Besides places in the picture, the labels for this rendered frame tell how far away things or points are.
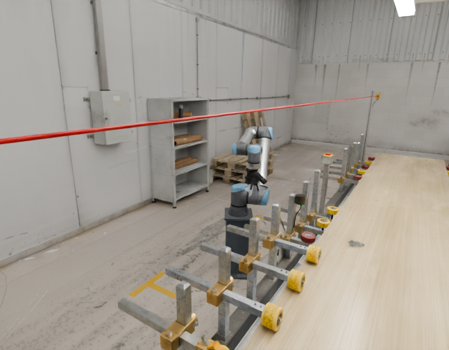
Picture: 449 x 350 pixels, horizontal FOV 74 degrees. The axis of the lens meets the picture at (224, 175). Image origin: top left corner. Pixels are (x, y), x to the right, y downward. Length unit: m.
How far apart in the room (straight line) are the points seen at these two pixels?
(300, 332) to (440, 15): 9.04
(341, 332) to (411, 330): 0.25
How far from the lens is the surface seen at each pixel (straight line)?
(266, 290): 1.70
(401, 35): 9.64
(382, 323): 1.35
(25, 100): 3.51
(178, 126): 4.95
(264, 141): 2.80
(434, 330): 1.42
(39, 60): 3.60
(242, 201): 2.69
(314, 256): 1.54
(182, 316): 1.08
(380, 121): 9.56
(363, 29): 9.73
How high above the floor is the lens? 1.72
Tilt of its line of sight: 16 degrees down
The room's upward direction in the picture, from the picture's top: 1 degrees clockwise
